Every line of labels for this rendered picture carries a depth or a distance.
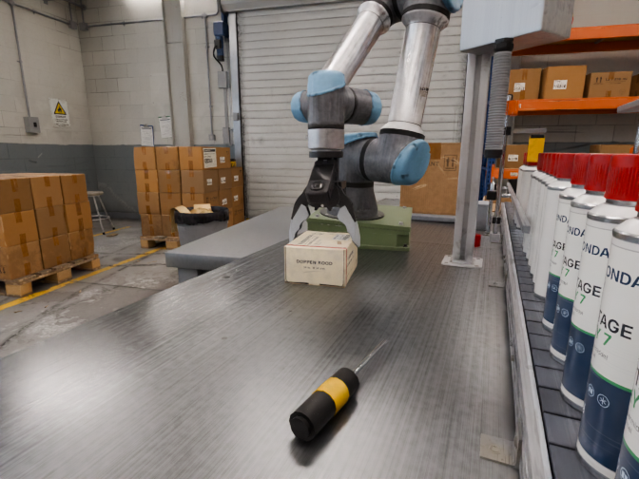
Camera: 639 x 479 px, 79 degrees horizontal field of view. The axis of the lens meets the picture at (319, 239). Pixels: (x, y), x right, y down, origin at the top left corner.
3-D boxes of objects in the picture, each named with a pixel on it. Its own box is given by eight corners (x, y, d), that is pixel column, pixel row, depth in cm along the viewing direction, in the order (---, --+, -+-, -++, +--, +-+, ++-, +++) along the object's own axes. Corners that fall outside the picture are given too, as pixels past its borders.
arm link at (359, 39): (371, -31, 105) (278, 101, 92) (406, -42, 98) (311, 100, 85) (386, 9, 113) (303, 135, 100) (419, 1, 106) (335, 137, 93)
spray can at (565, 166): (577, 306, 53) (602, 153, 48) (534, 300, 55) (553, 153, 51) (571, 294, 58) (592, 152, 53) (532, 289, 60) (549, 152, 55)
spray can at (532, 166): (537, 231, 103) (548, 152, 98) (515, 230, 105) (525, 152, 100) (535, 228, 107) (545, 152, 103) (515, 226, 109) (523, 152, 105)
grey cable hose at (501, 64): (502, 158, 72) (514, 35, 68) (482, 158, 74) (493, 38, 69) (502, 158, 76) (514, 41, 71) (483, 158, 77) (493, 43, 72)
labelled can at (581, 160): (597, 343, 43) (630, 153, 38) (543, 335, 45) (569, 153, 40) (587, 324, 47) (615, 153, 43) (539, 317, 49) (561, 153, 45)
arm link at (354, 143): (350, 176, 120) (353, 130, 116) (387, 182, 111) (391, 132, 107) (324, 179, 112) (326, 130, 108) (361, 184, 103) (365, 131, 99)
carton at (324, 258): (344, 287, 75) (345, 250, 73) (284, 282, 78) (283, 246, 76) (357, 264, 90) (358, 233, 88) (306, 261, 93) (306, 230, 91)
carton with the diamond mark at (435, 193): (462, 216, 146) (469, 142, 140) (398, 212, 155) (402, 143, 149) (466, 205, 173) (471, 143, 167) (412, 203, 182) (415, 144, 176)
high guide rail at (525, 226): (528, 233, 67) (529, 225, 67) (520, 233, 68) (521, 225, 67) (509, 185, 163) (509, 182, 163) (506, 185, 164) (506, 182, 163)
